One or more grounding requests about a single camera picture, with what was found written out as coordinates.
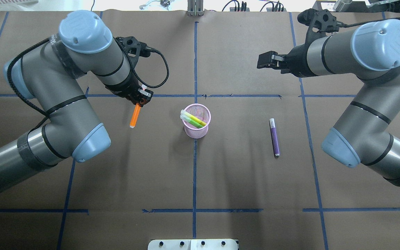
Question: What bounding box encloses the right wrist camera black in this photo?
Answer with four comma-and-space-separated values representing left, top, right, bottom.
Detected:
297, 8, 340, 45

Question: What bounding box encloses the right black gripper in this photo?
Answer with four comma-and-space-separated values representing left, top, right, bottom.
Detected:
257, 45, 310, 77

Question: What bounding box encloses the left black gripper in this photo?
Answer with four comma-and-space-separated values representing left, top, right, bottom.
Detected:
105, 78, 153, 107

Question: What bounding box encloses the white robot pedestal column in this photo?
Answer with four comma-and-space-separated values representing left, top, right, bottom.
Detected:
147, 239, 239, 250

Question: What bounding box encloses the yellow highlighter pen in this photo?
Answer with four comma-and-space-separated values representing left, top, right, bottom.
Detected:
180, 110, 207, 127

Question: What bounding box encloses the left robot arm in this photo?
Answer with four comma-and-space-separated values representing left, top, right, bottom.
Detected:
0, 10, 156, 193

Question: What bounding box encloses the aluminium frame post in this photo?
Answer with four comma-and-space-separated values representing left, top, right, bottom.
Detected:
186, 0, 204, 16

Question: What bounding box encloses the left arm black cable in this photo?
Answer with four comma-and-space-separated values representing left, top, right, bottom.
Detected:
6, 35, 170, 129

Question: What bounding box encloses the steel cup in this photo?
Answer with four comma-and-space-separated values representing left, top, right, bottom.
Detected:
332, 0, 353, 12

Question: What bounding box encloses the orange highlighter pen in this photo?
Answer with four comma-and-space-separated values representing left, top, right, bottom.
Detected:
129, 104, 141, 128

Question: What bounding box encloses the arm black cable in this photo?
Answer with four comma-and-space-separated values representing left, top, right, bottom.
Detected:
6, 35, 170, 129
335, 16, 400, 28

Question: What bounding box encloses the green highlighter pen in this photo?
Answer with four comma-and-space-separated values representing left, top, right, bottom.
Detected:
180, 115, 203, 128

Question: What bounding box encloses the purple highlighter pen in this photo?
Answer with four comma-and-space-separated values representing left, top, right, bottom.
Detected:
269, 118, 280, 158

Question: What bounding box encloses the pink mesh pen holder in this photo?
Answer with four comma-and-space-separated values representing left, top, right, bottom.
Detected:
180, 104, 211, 139

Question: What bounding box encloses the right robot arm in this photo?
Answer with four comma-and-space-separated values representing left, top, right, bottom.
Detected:
257, 19, 400, 187

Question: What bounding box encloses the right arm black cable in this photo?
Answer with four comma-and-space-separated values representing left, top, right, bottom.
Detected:
335, 16, 400, 28

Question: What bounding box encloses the black box on side table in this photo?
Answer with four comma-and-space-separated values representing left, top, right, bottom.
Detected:
312, 0, 369, 13

